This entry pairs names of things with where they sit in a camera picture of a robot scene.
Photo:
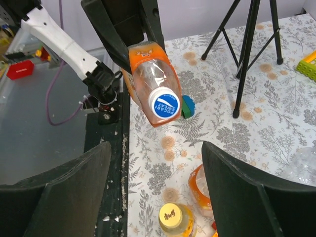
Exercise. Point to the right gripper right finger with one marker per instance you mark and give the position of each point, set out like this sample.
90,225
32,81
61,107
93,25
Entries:
248,202

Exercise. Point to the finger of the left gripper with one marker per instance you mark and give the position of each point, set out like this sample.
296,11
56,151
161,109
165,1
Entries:
149,13
100,20

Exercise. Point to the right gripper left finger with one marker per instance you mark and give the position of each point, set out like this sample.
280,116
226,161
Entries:
62,202

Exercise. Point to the crushed orange label bottle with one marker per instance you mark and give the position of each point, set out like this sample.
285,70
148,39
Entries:
150,69

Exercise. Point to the white blue bottle cap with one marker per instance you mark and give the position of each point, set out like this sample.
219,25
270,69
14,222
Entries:
164,103

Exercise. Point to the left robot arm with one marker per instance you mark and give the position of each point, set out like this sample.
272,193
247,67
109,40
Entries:
118,24

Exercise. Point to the clear bottle white cap centre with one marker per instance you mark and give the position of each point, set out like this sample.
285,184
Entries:
302,168

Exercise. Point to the yellow juice bottle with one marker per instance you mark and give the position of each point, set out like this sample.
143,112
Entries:
177,220

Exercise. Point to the green blue toy block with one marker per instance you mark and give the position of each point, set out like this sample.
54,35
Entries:
188,107

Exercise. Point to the red storage bin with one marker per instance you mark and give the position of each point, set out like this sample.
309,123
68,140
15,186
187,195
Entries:
20,70

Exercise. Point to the floral patterned table mat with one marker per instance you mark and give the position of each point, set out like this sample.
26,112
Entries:
274,119

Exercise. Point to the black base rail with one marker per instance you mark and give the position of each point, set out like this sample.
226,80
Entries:
111,219

